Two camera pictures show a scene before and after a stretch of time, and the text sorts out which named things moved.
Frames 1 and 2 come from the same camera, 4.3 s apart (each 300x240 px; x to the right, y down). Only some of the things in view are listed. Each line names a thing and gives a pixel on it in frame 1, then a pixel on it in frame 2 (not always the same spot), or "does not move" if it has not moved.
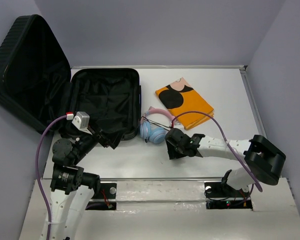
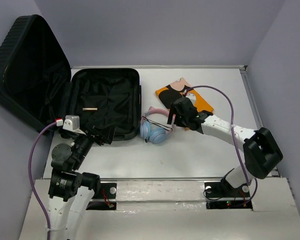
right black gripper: (172, 152) to (172, 111)
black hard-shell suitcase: (30, 74) does not move
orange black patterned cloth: (180, 98) does not move
